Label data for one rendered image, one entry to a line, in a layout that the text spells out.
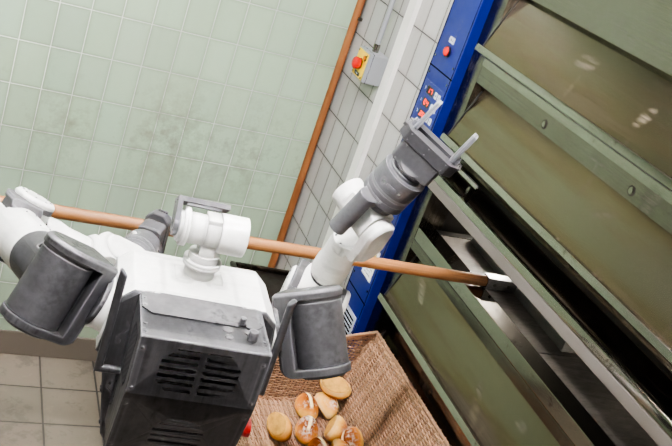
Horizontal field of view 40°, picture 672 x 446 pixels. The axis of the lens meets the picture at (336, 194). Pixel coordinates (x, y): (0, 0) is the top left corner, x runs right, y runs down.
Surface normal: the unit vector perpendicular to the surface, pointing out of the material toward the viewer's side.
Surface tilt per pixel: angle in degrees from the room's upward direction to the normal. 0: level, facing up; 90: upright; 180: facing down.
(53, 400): 0
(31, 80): 90
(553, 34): 70
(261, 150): 90
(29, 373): 0
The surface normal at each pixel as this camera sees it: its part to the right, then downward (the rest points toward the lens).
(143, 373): 0.21, 0.43
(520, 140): -0.74, -0.45
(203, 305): 0.31, -0.89
